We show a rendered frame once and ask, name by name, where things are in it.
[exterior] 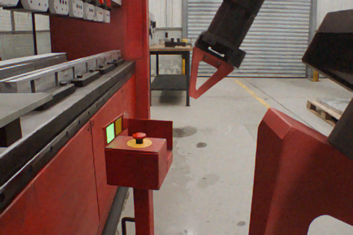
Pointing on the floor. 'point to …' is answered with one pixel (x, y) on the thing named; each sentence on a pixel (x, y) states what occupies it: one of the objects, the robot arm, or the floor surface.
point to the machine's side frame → (114, 34)
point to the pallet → (323, 111)
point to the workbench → (163, 80)
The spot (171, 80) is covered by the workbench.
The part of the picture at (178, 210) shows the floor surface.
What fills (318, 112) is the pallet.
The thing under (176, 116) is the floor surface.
